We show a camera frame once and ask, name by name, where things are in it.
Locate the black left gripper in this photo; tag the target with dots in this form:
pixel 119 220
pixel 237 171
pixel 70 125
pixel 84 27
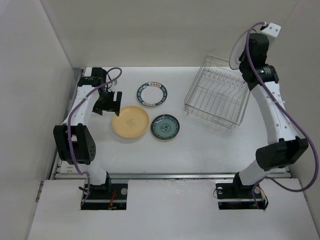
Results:
pixel 112 106

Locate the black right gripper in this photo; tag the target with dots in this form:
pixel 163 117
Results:
pixel 241 57

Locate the grey white lined plate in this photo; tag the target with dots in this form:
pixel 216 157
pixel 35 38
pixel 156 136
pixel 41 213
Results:
pixel 237 52

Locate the white blue rimmed plate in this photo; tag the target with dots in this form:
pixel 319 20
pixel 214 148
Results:
pixel 152 94

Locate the dark green patterned plate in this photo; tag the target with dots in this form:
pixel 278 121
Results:
pixel 165 127

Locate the metal wire dish rack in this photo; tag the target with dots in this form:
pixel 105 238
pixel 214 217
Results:
pixel 218 94

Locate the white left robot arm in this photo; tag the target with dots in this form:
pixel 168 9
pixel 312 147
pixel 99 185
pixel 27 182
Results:
pixel 74 142

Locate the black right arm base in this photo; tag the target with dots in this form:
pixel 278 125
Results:
pixel 246 199

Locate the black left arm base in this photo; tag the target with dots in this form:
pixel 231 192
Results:
pixel 112 197

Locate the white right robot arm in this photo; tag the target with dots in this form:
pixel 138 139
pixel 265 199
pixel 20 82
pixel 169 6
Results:
pixel 284 146

